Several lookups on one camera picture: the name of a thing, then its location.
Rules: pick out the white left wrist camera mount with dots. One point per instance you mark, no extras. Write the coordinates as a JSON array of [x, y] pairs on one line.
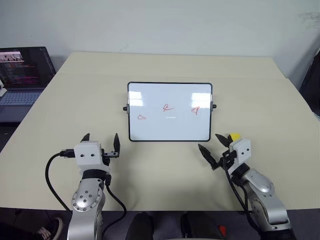
[[87, 155]]

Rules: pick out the small white object beside laptop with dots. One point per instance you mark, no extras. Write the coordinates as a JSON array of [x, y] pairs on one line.
[[2, 88]]

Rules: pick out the open laptop with dark screen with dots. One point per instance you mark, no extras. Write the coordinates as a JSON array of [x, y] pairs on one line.
[[22, 97]]

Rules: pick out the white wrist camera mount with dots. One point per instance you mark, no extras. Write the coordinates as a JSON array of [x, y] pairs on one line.
[[87, 155], [241, 152]]

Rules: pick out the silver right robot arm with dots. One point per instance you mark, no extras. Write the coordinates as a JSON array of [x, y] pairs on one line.
[[262, 195]]

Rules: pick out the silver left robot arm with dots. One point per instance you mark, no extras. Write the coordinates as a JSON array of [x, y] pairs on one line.
[[86, 197]]

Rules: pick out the dark rounded shape with red mark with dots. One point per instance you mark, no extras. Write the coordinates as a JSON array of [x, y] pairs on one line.
[[200, 226]]

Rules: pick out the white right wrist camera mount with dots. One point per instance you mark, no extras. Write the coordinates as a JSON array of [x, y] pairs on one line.
[[241, 152]]

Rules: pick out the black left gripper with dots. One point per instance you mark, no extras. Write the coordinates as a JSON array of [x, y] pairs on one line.
[[107, 156]]

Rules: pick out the white whiteboard with black frame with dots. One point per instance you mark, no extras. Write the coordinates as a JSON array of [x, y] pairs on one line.
[[170, 125]]

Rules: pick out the dark shoe with white sole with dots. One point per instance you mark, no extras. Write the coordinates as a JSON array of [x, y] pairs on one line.
[[51, 228]]

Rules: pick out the yellow eraser block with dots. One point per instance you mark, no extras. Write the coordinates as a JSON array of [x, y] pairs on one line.
[[235, 137]]

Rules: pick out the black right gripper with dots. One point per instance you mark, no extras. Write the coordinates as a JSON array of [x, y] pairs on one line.
[[226, 158]]

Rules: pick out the black object beside table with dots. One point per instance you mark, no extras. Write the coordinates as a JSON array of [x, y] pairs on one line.
[[311, 82]]

